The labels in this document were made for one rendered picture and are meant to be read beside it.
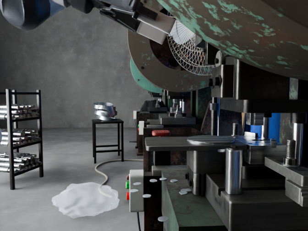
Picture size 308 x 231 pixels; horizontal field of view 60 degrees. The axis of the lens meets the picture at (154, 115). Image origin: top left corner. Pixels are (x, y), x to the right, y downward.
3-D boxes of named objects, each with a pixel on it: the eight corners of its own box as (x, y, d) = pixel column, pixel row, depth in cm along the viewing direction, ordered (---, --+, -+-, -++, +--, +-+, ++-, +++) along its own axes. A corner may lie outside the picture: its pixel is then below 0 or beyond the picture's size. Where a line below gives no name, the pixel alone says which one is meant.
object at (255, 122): (251, 125, 69) (251, 111, 69) (244, 123, 74) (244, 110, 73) (263, 125, 69) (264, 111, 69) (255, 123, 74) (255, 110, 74)
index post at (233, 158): (228, 195, 53) (229, 146, 52) (223, 189, 56) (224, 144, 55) (242, 194, 53) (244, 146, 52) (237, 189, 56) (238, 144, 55)
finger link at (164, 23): (143, 4, 52) (143, 3, 51) (175, 20, 52) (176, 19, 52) (136, 19, 52) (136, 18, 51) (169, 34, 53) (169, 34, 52)
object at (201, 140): (146, 200, 64) (145, 144, 63) (145, 180, 78) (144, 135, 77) (248, 197, 66) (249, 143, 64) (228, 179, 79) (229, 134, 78)
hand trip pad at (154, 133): (152, 151, 101) (152, 132, 100) (151, 148, 107) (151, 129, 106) (171, 151, 101) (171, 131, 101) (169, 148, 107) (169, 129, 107)
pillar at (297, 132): (294, 165, 63) (297, 106, 62) (289, 162, 65) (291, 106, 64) (303, 165, 63) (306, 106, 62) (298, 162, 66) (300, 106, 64)
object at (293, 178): (302, 206, 47) (305, 149, 46) (259, 177, 64) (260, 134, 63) (334, 206, 47) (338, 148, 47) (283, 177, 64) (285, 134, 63)
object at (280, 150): (250, 164, 64) (250, 145, 64) (228, 151, 79) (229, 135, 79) (285, 163, 65) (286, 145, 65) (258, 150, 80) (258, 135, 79)
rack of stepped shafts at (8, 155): (16, 190, 251) (12, 89, 243) (-21, 185, 264) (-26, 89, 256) (46, 177, 292) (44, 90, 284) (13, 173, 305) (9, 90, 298)
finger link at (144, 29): (136, 31, 65) (136, 32, 65) (162, 44, 65) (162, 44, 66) (141, 20, 64) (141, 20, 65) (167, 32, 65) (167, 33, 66)
